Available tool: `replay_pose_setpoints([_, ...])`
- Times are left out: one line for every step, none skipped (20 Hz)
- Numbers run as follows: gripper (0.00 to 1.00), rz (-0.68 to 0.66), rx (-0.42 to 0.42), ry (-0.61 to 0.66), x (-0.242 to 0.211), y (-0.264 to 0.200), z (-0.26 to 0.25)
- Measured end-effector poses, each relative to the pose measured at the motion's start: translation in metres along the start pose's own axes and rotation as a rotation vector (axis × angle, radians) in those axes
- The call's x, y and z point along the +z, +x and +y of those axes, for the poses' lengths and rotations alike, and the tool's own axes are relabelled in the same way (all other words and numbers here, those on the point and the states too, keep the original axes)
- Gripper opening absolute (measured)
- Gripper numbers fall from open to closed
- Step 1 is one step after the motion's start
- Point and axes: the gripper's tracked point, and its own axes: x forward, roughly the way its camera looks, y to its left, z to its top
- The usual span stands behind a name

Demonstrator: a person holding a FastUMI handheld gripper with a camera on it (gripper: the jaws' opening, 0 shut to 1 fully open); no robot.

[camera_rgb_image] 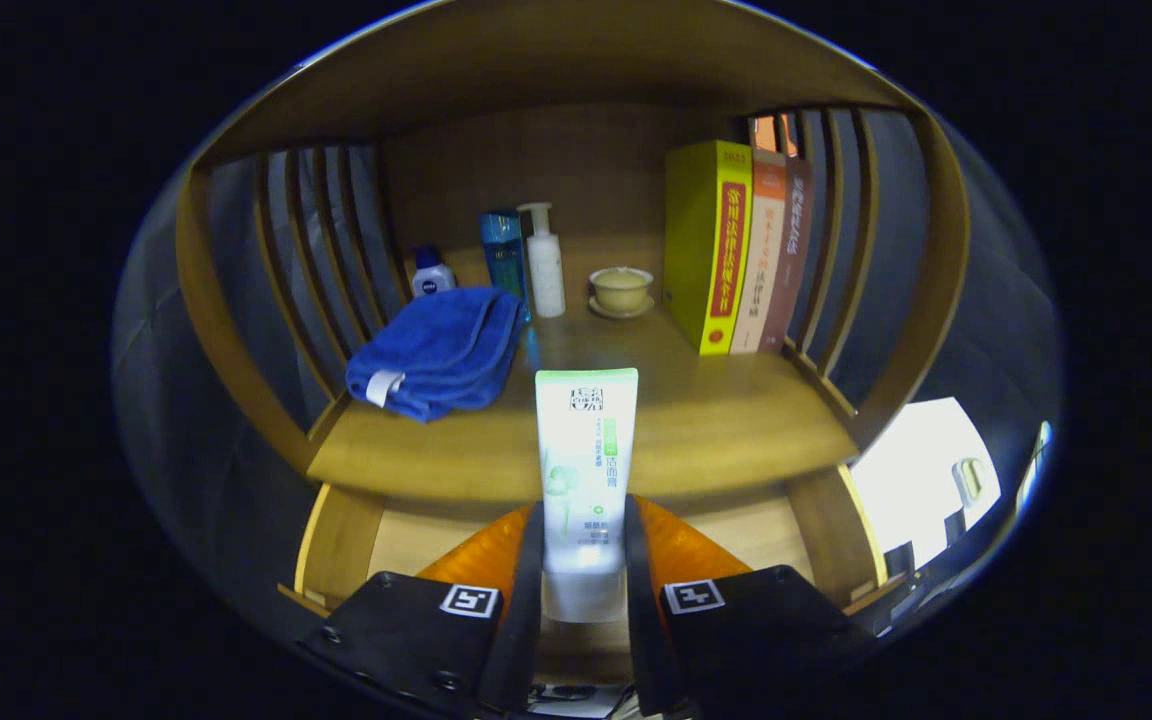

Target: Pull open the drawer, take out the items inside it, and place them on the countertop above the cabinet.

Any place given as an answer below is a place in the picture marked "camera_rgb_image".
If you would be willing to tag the yellow book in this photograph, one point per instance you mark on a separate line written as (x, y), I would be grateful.
(696, 240)

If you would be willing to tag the cream and orange book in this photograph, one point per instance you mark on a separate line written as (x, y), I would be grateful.
(764, 250)

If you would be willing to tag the small white blue-capped bottle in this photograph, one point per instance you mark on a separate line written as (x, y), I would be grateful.
(433, 278)

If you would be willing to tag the beige lidded teacup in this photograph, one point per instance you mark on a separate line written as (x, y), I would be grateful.
(621, 290)

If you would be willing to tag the brown book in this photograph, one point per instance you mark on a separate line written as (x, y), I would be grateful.
(794, 250)

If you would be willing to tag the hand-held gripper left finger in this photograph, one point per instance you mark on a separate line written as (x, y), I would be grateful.
(416, 630)

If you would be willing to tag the pale green tape dispenser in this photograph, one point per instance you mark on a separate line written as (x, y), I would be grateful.
(969, 480)

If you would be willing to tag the teal blue bottle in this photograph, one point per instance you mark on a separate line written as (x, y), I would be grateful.
(503, 255)

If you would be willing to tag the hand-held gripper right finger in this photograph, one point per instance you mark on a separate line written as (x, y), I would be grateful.
(756, 630)

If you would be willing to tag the small black box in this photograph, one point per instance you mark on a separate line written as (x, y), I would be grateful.
(954, 527)

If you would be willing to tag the white drawer cabinet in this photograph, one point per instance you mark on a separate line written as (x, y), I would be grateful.
(911, 470)

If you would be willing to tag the white pump bottle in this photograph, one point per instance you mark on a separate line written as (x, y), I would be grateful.
(546, 275)

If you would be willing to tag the wooden cabinet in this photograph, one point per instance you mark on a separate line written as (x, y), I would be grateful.
(536, 60)

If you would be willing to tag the white green-capped cleanser tube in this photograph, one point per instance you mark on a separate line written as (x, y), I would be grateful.
(586, 450)

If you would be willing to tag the blue folded towel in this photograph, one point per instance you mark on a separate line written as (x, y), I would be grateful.
(436, 350)

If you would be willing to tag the black open tray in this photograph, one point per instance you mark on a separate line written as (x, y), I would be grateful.
(898, 560)

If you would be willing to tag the wooden countertop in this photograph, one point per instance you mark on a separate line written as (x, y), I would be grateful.
(716, 420)

